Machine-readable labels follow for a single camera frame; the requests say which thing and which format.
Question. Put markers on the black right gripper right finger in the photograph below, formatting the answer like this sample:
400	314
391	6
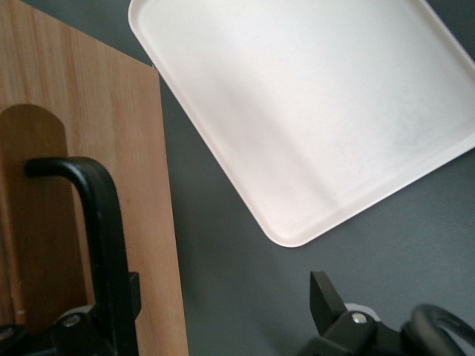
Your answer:
334	319

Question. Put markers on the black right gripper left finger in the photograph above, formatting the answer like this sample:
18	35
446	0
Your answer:
134	296

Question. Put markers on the wooden drawer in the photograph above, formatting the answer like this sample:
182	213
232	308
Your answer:
111	111

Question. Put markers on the cream plastic tray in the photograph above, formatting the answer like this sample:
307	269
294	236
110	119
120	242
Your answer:
297	111

